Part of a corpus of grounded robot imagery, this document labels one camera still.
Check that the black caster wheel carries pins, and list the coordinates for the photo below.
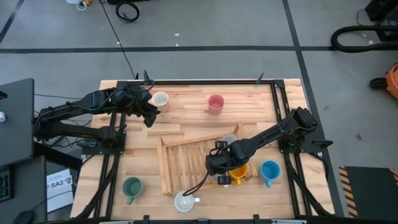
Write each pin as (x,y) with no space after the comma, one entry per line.
(377,83)

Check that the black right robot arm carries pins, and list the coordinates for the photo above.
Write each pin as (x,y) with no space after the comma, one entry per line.
(273,132)

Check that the black equipment case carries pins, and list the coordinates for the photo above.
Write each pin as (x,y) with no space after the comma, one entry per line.
(385,12)

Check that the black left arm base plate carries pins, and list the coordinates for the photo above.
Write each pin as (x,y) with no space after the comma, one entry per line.
(102,151)

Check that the white tape roll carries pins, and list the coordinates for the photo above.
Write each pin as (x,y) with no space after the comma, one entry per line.
(2,116)

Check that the black mat hazard stripes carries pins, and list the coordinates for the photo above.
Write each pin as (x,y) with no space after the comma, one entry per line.
(370,193)

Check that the black aluminium table frame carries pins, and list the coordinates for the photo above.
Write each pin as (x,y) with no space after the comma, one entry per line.
(186,82)

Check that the white paper sign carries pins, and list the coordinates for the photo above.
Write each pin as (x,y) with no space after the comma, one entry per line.
(59,189)

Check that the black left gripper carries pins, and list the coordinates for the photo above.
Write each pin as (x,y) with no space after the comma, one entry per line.
(133,97)

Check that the black frame clamp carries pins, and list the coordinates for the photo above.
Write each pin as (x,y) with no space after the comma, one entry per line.
(260,78)
(146,219)
(256,219)
(145,77)

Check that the black keyboard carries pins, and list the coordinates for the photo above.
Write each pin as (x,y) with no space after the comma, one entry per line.
(4,186)

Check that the pink mug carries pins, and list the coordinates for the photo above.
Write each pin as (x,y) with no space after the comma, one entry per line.
(215,104)

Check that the plain yellow mug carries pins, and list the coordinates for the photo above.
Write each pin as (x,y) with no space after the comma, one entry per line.
(239,173)

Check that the pale patterned mug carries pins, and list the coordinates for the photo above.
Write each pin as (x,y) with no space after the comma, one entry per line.
(214,180)

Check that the yellow dotted white mug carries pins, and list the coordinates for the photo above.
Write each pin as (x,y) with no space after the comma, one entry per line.
(230,137)

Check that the white and yellow plugs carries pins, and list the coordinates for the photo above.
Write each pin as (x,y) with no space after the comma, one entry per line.
(87,2)

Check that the orange vacuum cleaner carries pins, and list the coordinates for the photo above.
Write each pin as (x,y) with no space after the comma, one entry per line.
(394,81)

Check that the orange striped cream mug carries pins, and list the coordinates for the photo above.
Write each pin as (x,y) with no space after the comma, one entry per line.
(160,99)

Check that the black computer mouse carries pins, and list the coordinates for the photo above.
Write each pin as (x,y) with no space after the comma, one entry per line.
(23,216)

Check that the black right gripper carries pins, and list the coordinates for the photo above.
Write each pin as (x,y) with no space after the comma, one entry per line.
(222,161)

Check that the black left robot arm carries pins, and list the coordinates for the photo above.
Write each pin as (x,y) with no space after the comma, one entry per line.
(77,105)

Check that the white mug blue floral pattern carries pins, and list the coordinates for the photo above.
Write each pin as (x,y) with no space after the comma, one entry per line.
(185,201)

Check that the dark grey desk panel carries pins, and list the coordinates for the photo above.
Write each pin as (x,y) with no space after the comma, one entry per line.
(15,124)

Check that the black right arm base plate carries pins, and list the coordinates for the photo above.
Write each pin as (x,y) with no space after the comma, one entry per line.
(311,144)

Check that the black desk leg bar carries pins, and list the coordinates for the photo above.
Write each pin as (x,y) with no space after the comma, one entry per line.
(59,157)

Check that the wooden slatted tray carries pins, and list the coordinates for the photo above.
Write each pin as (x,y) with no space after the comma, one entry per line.
(186,161)

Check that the green mug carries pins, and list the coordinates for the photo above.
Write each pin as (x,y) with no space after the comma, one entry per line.
(132,187)

